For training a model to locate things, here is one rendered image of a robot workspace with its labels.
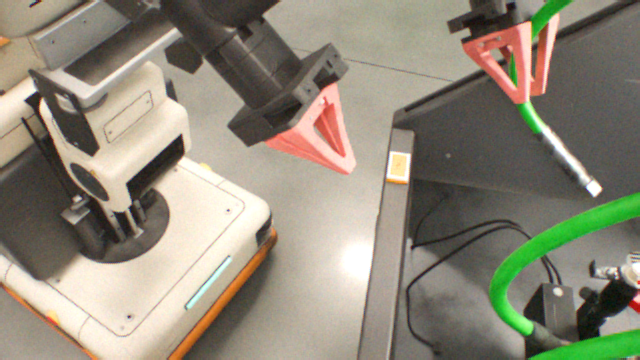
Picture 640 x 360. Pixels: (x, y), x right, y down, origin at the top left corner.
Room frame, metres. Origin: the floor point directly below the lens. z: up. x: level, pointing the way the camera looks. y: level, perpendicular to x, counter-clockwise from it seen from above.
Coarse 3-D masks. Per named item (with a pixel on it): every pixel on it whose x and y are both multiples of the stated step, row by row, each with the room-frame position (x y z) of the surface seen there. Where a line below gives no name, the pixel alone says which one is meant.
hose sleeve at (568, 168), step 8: (544, 128) 0.39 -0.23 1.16; (536, 136) 0.39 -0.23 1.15; (544, 136) 0.39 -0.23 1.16; (552, 136) 0.39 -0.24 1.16; (544, 144) 0.38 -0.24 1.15; (552, 144) 0.38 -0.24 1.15; (560, 144) 0.38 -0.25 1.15; (552, 152) 0.38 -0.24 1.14; (560, 152) 0.38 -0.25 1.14; (568, 152) 0.38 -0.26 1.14; (560, 160) 0.37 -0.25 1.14; (568, 160) 0.37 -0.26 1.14; (576, 160) 0.37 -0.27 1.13; (568, 168) 0.37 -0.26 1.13; (576, 168) 0.37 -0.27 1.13; (568, 176) 0.36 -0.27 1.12; (576, 176) 0.36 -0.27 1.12; (584, 176) 0.36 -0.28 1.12; (576, 184) 0.36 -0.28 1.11; (584, 184) 0.36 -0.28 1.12
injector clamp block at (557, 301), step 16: (544, 288) 0.30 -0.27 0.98; (560, 288) 0.30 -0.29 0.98; (528, 304) 0.31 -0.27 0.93; (544, 304) 0.28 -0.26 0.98; (560, 304) 0.28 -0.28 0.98; (544, 320) 0.26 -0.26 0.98; (560, 320) 0.26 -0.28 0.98; (576, 320) 0.29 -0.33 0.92; (608, 320) 0.26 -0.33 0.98; (624, 320) 0.26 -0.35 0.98; (560, 336) 0.24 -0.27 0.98; (576, 336) 0.24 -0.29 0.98; (592, 336) 0.25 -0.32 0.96; (528, 352) 0.25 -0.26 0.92
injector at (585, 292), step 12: (624, 276) 0.25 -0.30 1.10; (588, 288) 0.26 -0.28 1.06; (612, 288) 0.25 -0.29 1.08; (624, 288) 0.24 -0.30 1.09; (636, 288) 0.24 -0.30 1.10; (588, 300) 0.25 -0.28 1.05; (600, 300) 0.25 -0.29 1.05; (612, 300) 0.24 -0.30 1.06; (624, 300) 0.24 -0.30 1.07; (600, 312) 0.25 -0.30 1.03; (612, 312) 0.24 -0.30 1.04; (588, 324) 0.25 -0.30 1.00; (600, 324) 0.24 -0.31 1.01; (588, 336) 0.24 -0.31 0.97
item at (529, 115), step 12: (552, 0) 0.41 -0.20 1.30; (564, 0) 0.41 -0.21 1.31; (540, 12) 0.42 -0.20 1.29; (552, 12) 0.41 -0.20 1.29; (540, 24) 0.41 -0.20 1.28; (516, 72) 0.42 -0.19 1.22; (516, 84) 0.41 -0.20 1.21; (528, 108) 0.40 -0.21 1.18; (528, 120) 0.40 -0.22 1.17; (540, 120) 0.40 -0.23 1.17
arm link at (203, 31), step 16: (160, 0) 0.36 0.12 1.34; (176, 0) 0.34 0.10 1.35; (192, 0) 0.34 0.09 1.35; (176, 16) 0.34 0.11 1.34; (192, 16) 0.34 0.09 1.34; (208, 16) 0.34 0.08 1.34; (192, 32) 0.33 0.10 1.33; (208, 32) 0.33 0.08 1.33; (224, 32) 0.33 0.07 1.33; (240, 32) 0.34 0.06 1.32; (208, 48) 0.33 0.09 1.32
